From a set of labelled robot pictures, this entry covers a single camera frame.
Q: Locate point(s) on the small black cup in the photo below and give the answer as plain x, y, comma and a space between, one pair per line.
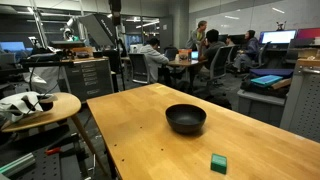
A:
46, 104

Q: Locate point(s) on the wooden meeting table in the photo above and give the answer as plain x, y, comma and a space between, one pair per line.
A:
185, 63

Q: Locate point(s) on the seated person in dark shirt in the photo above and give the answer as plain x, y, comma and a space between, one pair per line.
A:
213, 48

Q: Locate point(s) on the seated person in grey hoodie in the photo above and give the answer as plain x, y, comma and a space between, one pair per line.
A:
153, 60

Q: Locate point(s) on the seated person in purple jacket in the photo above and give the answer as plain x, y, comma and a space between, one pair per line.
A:
249, 50

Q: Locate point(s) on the black softbox light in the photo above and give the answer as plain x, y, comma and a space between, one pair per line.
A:
97, 29

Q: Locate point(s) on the standing person in grey jacket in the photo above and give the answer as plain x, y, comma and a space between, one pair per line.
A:
196, 37

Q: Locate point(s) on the blue computer monitor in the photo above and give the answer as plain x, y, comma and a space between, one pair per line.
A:
12, 46

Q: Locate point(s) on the grey office chair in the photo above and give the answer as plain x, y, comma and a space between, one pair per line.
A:
220, 63

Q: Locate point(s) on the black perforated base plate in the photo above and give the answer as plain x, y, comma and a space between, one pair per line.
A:
46, 166

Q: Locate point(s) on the dark labelled drawer cabinet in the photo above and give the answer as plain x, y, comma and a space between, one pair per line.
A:
89, 78

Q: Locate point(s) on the wall whiteboard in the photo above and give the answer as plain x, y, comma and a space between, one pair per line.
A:
253, 16

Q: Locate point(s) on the wooden plank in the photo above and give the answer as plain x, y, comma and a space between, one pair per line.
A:
282, 83

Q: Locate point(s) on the lit white computer monitor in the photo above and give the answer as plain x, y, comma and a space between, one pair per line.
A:
277, 37

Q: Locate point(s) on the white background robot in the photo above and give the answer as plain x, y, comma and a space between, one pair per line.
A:
69, 33

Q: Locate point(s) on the teal flat box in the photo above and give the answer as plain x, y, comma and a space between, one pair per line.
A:
266, 80

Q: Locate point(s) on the red computer monitor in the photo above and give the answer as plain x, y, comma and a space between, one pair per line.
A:
308, 33

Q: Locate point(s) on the round wooden side table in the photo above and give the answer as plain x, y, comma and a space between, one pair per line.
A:
65, 106

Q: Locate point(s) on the white cloth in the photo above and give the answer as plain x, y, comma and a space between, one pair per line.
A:
16, 106

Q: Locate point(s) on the aluminium extrusion bar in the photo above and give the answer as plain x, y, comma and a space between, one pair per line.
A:
16, 164

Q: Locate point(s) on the grey storage bin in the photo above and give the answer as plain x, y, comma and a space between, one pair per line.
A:
261, 106

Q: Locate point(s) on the black mesh office chair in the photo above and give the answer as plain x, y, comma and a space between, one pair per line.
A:
139, 68

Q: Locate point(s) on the open laptop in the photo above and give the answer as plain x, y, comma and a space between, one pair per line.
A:
194, 55

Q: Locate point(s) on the grey perforated cabinet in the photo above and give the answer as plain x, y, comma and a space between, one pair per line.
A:
305, 100

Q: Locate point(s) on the orange container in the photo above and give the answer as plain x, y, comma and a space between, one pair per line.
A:
184, 54

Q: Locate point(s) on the dark office chair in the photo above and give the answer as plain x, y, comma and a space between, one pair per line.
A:
263, 53

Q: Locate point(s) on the black bowl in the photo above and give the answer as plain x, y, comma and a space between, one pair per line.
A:
185, 118

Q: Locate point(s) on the dark blue mat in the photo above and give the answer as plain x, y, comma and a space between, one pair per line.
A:
271, 72

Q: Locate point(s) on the green block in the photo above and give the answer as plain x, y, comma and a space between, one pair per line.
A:
218, 163

